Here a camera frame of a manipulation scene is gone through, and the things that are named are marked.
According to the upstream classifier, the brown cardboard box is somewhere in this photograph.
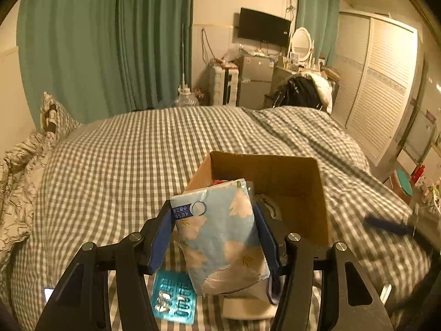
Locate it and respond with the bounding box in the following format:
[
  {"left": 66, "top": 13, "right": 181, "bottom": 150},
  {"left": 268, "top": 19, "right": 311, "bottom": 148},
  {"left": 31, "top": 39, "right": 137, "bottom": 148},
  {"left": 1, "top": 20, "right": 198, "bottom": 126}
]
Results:
[{"left": 184, "top": 151, "right": 333, "bottom": 249}]

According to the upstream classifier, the white leaf print quilt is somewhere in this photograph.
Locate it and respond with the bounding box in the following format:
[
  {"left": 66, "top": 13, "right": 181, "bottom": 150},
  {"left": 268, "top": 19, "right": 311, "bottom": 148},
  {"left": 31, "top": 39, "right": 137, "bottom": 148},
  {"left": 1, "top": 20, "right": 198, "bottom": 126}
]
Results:
[{"left": 0, "top": 132, "right": 58, "bottom": 274}]

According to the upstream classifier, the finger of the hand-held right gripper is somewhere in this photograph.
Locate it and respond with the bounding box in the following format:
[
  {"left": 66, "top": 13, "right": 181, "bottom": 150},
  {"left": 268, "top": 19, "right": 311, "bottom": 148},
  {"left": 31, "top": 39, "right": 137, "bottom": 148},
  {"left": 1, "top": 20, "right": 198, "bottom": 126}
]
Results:
[{"left": 364, "top": 215, "right": 417, "bottom": 238}]

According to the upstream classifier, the grey checkered pillow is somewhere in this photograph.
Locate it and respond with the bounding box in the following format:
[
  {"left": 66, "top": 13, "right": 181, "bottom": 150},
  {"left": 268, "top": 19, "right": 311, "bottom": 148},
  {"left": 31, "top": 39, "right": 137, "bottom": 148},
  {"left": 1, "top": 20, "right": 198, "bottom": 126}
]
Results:
[{"left": 41, "top": 92, "right": 82, "bottom": 139}]

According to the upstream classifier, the wide green curtain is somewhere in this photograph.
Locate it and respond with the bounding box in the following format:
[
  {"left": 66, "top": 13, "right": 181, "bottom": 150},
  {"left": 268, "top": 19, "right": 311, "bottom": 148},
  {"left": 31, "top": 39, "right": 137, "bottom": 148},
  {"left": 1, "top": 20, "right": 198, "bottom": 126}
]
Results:
[{"left": 17, "top": 0, "right": 194, "bottom": 129}]

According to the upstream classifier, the narrow green curtain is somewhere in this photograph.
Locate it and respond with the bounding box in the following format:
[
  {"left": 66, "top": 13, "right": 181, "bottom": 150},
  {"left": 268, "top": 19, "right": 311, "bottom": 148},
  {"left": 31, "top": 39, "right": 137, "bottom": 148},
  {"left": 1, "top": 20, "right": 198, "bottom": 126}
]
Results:
[{"left": 296, "top": 0, "right": 341, "bottom": 67}]

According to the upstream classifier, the white plastic drawer unit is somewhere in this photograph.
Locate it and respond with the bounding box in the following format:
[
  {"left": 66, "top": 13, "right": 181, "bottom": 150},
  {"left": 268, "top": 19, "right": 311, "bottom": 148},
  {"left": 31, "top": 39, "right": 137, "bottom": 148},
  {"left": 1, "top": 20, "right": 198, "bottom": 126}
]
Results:
[{"left": 206, "top": 65, "right": 240, "bottom": 106}]

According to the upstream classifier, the black wall television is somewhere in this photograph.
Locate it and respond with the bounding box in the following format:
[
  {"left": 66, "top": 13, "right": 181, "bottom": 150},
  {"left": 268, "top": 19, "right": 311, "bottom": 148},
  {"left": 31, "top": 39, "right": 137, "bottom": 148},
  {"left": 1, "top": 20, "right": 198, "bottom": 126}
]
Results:
[{"left": 238, "top": 7, "right": 292, "bottom": 47}]

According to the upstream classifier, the white flat packet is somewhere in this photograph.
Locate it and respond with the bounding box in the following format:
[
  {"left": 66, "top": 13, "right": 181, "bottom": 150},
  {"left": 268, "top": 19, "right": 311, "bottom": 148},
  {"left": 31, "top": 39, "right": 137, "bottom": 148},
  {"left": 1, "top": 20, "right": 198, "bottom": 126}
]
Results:
[{"left": 221, "top": 281, "right": 277, "bottom": 320}]

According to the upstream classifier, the black jacket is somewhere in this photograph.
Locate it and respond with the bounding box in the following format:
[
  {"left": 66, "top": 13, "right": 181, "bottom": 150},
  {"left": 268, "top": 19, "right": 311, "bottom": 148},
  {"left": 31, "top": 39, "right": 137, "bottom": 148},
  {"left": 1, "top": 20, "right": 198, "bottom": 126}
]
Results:
[{"left": 271, "top": 75, "right": 323, "bottom": 110}]

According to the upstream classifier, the grey small refrigerator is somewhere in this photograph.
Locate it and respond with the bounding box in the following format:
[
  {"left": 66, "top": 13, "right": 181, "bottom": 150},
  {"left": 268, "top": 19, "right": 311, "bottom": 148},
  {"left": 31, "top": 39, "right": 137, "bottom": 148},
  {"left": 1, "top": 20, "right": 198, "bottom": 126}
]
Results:
[{"left": 237, "top": 54, "right": 277, "bottom": 108}]

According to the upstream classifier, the white louvered wardrobe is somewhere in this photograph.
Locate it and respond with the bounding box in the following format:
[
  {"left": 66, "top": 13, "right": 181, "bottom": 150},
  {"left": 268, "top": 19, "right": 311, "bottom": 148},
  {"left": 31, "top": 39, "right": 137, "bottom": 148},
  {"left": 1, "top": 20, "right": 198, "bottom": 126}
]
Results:
[{"left": 338, "top": 10, "right": 420, "bottom": 167}]

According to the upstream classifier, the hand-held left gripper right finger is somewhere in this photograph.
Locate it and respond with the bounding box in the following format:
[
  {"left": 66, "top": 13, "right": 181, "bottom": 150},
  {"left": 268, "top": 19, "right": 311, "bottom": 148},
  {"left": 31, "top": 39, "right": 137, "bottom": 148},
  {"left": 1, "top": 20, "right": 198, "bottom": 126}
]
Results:
[{"left": 254, "top": 203, "right": 394, "bottom": 331}]

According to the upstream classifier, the teal round stool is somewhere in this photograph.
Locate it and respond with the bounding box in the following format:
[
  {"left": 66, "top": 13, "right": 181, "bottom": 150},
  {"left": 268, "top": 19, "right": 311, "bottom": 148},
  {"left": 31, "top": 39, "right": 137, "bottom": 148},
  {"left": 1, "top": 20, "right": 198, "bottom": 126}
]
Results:
[{"left": 394, "top": 169, "right": 414, "bottom": 198}]

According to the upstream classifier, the blue floral tissue pack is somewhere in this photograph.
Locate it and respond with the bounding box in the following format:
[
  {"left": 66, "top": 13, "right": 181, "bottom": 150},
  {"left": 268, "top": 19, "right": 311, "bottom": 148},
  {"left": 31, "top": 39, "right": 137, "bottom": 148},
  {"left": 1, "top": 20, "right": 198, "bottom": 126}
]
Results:
[{"left": 170, "top": 178, "right": 271, "bottom": 297}]

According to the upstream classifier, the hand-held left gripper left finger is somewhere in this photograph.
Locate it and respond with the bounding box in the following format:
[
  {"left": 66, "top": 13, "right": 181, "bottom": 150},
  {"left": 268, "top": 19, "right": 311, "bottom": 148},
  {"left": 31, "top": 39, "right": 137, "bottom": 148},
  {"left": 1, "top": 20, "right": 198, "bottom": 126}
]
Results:
[{"left": 34, "top": 209, "right": 177, "bottom": 331}]

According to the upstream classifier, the white oval vanity mirror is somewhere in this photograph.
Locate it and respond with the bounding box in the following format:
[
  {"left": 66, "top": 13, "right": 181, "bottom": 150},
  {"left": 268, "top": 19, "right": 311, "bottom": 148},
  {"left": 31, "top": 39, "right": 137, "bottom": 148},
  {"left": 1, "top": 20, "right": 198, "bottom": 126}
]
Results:
[{"left": 289, "top": 27, "right": 316, "bottom": 63}]

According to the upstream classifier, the clear large water bottle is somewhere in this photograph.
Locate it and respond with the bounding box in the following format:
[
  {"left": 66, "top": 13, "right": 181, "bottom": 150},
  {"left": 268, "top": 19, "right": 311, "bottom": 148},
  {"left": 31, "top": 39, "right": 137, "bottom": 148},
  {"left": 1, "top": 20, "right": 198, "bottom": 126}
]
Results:
[{"left": 171, "top": 87, "right": 199, "bottom": 108}]

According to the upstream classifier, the teal pill blister pack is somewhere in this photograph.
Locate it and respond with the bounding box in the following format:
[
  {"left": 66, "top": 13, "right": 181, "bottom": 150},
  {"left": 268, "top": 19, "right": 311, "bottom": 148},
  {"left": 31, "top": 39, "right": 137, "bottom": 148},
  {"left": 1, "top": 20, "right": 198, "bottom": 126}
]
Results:
[{"left": 150, "top": 269, "right": 198, "bottom": 325}]

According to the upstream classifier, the white puffy jacket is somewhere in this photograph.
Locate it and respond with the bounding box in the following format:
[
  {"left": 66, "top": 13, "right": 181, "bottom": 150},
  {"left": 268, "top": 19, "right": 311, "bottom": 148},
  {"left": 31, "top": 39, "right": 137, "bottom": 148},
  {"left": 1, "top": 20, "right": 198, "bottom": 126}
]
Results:
[{"left": 303, "top": 71, "right": 334, "bottom": 114}]

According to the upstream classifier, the grey checkered bed blanket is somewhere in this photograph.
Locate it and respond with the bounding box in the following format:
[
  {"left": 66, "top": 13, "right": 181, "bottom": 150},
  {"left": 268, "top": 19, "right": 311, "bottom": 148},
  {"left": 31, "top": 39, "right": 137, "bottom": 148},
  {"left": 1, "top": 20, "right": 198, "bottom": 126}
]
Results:
[{"left": 0, "top": 105, "right": 435, "bottom": 331}]

